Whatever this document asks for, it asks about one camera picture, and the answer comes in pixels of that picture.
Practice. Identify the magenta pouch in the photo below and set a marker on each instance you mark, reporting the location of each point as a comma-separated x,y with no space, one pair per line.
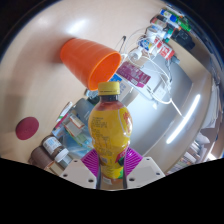
133,74

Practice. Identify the flat round red coaster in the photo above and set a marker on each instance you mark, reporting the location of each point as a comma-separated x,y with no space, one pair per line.
27,128

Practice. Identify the orange plastic cup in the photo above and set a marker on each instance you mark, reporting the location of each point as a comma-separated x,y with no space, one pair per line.
86,60

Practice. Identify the yellow-labelled drink bottle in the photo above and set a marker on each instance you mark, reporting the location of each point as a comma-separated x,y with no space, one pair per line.
108,133

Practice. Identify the long white light bar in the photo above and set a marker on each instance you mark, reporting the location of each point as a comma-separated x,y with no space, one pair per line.
184,118

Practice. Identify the clear bottle with gold cap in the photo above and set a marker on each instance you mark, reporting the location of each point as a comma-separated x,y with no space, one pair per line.
74,126

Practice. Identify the red and white can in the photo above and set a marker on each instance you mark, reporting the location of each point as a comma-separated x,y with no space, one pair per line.
165,50

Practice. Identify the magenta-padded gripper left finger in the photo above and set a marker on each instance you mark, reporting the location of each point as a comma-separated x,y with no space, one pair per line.
78,173

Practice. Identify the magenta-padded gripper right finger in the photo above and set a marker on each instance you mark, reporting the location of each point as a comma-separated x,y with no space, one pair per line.
145,171

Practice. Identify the grey shaker bottle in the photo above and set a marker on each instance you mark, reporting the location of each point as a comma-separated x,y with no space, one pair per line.
83,108

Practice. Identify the white power strip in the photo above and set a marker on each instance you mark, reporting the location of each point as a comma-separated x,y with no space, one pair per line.
161,93

